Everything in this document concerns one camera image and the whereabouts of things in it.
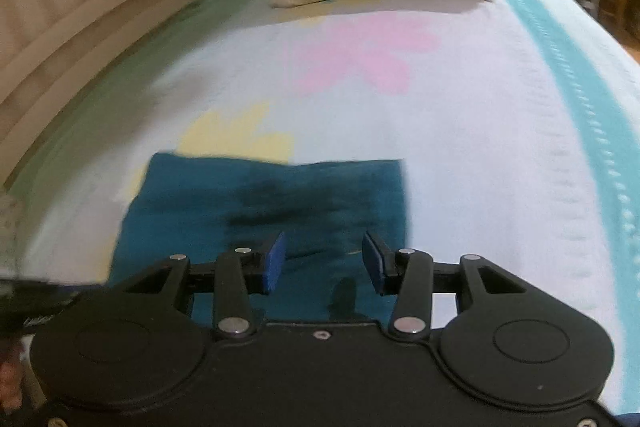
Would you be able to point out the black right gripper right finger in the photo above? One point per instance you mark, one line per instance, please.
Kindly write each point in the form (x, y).
(497, 335)

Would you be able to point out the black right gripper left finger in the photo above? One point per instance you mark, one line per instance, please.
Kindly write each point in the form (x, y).
(129, 344)

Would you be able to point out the teal green pants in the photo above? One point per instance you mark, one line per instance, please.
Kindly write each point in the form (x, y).
(203, 206)

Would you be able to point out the floral white bed sheet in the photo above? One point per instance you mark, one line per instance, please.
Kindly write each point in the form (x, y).
(517, 122)

